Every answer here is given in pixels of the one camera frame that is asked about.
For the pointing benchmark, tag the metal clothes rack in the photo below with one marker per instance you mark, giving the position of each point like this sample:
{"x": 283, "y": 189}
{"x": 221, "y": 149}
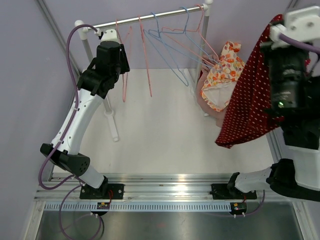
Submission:
{"x": 83, "y": 31}

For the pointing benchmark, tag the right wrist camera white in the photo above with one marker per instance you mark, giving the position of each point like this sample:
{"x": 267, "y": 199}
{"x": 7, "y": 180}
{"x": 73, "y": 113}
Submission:
{"x": 300, "y": 27}

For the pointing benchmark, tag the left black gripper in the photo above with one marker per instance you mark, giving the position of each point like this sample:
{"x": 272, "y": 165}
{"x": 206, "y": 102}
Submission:
{"x": 124, "y": 67}

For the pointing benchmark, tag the slotted cable duct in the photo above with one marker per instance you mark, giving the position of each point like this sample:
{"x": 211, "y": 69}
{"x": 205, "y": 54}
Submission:
{"x": 119, "y": 206}

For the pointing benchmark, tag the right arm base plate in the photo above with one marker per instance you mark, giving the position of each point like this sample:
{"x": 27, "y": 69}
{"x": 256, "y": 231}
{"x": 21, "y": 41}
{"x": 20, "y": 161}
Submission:
{"x": 221, "y": 191}

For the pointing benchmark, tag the red polka dot skirt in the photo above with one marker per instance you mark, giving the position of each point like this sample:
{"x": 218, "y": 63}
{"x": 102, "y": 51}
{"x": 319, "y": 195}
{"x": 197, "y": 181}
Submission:
{"x": 245, "y": 118}

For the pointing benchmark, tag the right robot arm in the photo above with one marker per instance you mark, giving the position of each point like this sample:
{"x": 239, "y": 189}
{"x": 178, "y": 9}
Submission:
{"x": 295, "y": 96}

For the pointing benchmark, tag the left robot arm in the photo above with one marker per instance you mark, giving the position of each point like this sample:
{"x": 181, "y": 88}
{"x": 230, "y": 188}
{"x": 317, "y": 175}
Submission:
{"x": 92, "y": 88}

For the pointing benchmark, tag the blue hanger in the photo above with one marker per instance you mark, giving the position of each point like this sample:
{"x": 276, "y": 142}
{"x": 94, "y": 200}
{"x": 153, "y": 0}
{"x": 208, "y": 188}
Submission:
{"x": 176, "y": 46}
{"x": 154, "y": 36}

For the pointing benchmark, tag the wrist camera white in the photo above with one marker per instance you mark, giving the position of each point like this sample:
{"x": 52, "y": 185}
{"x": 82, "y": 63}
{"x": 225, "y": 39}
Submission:
{"x": 300, "y": 27}
{"x": 108, "y": 35}

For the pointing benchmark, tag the orange floral skirt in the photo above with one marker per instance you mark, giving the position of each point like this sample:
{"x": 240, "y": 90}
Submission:
{"x": 221, "y": 79}

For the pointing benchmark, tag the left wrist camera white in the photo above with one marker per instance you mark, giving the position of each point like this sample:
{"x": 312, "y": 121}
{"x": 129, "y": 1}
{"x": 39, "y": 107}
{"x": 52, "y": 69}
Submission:
{"x": 108, "y": 35}

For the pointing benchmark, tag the pink skirt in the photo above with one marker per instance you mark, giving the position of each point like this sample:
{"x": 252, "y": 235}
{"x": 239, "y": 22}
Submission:
{"x": 217, "y": 115}

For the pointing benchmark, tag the aluminium rail frame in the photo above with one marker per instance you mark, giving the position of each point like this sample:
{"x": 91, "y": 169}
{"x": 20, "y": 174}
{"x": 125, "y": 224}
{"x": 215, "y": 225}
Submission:
{"x": 153, "y": 187}

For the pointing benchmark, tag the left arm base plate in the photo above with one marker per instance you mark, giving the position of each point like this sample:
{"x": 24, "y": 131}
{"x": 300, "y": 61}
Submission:
{"x": 113, "y": 191}

